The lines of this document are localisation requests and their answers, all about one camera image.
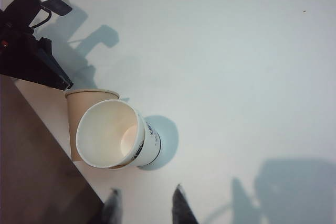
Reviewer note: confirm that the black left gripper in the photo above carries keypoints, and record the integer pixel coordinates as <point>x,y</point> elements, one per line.
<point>14,27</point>

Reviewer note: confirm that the brown paper cup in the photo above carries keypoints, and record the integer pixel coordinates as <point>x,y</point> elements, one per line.
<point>74,113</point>

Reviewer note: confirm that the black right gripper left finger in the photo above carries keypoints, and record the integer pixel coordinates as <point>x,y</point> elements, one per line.
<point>113,208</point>

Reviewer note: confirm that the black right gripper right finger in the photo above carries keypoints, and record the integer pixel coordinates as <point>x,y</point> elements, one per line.
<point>182,208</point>

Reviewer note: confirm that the white paper cup blue logo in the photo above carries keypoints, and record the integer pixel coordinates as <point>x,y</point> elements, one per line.
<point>153,142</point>
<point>105,129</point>

